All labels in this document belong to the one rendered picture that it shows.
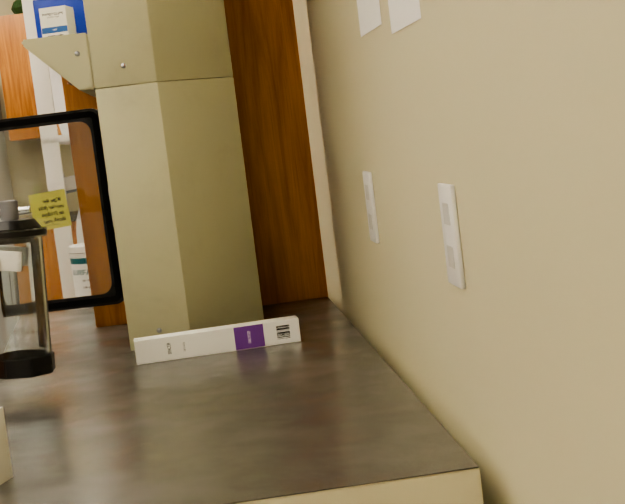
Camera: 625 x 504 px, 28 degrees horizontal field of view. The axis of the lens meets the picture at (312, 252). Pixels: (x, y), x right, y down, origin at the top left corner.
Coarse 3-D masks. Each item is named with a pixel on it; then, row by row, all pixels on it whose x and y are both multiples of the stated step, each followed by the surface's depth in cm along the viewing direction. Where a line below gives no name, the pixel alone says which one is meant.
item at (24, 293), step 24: (0, 240) 188; (24, 240) 190; (24, 264) 190; (0, 288) 190; (24, 288) 190; (0, 312) 190; (24, 312) 191; (0, 336) 191; (24, 336) 191; (48, 336) 194
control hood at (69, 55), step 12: (60, 36) 220; (72, 36) 220; (84, 36) 220; (36, 48) 219; (48, 48) 220; (60, 48) 220; (72, 48) 220; (84, 48) 220; (48, 60) 220; (60, 60) 220; (72, 60) 220; (84, 60) 220; (60, 72) 220; (72, 72) 220; (84, 72) 220; (72, 84) 221; (84, 84) 221
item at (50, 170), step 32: (32, 128) 252; (64, 128) 252; (0, 160) 253; (32, 160) 253; (64, 160) 253; (0, 192) 254; (32, 192) 254; (64, 192) 254; (96, 192) 253; (64, 224) 254; (96, 224) 254; (64, 256) 255; (96, 256) 255; (64, 288) 256; (96, 288) 255
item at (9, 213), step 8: (8, 200) 193; (16, 200) 193; (0, 208) 192; (8, 208) 192; (16, 208) 193; (0, 216) 193; (8, 216) 192; (16, 216) 193; (0, 224) 190; (8, 224) 190; (16, 224) 190; (24, 224) 191; (32, 224) 192
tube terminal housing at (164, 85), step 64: (128, 0) 220; (192, 0) 229; (128, 64) 221; (192, 64) 229; (128, 128) 222; (192, 128) 228; (128, 192) 223; (192, 192) 228; (128, 256) 224; (192, 256) 227; (128, 320) 225; (192, 320) 227; (256, 320) 240
